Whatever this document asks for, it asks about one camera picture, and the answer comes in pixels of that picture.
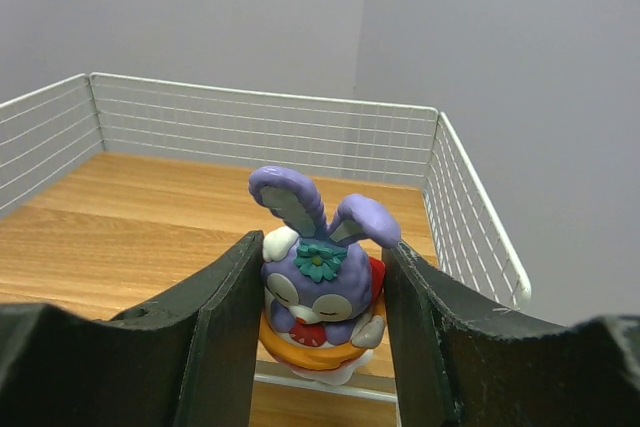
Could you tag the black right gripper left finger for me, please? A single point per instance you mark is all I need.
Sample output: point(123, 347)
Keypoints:
point(185, 357)

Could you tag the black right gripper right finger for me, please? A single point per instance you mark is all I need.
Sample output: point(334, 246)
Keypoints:
point(461, 359)

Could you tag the bunny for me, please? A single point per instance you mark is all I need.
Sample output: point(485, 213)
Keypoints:
point(323, 312)

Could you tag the white wire wooden shelf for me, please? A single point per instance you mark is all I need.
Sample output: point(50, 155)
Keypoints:
point(114, 187)

